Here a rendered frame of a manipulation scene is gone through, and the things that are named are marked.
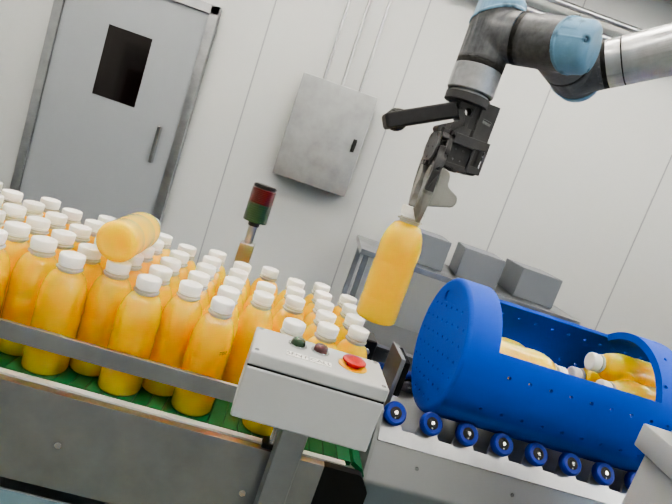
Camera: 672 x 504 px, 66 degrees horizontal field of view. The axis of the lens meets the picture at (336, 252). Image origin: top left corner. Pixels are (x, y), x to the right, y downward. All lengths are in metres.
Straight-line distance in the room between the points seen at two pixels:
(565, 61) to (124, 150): 4.09
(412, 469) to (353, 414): 0.34
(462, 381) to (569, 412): 0.22
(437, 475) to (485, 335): 0.29
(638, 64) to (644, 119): 4.09
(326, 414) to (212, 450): 0.24
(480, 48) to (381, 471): 0.75
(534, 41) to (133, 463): 0.89
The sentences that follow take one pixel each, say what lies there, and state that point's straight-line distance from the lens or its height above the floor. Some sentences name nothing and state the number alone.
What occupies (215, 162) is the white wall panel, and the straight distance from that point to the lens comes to 4.45.
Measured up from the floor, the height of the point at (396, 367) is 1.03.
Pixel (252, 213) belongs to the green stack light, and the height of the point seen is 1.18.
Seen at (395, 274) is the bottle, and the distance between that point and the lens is 0.84.
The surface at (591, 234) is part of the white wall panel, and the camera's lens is 4.87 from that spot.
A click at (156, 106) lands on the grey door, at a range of 4.55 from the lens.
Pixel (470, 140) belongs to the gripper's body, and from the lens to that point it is 0.84.
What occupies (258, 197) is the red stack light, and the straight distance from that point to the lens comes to 1.34.
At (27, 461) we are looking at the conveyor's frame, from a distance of 1.01.
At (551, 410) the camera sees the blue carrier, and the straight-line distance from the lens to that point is 1.08.
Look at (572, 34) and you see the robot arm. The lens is 0.83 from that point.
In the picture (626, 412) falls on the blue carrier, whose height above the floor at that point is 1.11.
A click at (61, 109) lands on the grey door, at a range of 4.85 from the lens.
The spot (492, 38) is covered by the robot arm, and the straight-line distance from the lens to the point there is 0.86.
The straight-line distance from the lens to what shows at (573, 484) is 1.22.
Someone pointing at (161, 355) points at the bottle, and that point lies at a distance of 0.93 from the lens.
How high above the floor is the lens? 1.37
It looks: 9 degrees down
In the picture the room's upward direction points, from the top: 19 degrees clockwise
